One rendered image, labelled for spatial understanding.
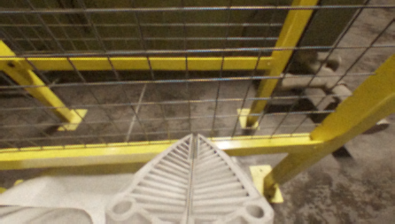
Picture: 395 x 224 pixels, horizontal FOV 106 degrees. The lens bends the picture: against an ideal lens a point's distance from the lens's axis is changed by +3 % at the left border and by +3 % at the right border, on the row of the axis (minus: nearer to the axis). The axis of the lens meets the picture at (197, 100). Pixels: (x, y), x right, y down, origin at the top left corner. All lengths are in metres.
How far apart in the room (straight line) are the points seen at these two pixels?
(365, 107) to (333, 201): 0.61
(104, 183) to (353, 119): 0.58
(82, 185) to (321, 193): 0.90
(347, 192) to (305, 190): 0.18
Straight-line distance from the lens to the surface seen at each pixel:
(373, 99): 0.40
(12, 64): 0.96
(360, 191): 1.06
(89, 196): 0.54
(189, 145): 0.16
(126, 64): 0.69
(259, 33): 1.13
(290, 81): 0.96
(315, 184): 0.95
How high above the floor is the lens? 0.75
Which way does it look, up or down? 47 degrees down
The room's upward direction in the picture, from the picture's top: straight up
